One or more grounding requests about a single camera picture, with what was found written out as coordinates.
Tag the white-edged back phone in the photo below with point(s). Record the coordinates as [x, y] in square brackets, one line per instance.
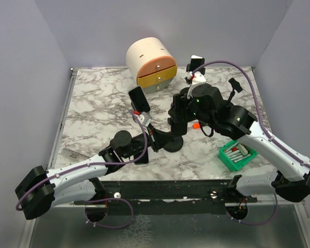
[195, 62]

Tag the black round-base phone stand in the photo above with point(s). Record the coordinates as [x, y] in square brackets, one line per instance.
[236, 88]

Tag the clear plastic ruler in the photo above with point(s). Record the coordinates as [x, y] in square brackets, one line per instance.
[73, 154]

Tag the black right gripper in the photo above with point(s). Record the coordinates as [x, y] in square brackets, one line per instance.
[180, 101]

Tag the orange-capped black marker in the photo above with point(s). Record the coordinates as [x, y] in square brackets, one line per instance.
[196, 126]

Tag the aluminium frame rail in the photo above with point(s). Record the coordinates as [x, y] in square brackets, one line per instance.
[272, 200]

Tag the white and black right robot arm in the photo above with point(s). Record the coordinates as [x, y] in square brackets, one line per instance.
[204, 103]

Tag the purple-edged black phone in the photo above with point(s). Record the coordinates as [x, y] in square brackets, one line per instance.
[179, 129]

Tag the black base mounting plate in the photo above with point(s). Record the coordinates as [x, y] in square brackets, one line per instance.
[151, 197]

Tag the green plastic bin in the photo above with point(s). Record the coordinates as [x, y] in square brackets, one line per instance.
[235, 155]

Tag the grey-cased phone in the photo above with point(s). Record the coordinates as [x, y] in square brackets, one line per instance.
[138, 100]

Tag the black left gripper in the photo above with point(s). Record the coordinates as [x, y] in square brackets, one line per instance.
[157, 139]

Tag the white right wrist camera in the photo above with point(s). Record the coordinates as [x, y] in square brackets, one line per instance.
[194, 80]

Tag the round cream drawer cabinet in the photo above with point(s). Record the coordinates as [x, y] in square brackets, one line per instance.
[151, 65]

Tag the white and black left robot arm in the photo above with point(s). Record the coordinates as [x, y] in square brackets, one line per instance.
[42, 189]

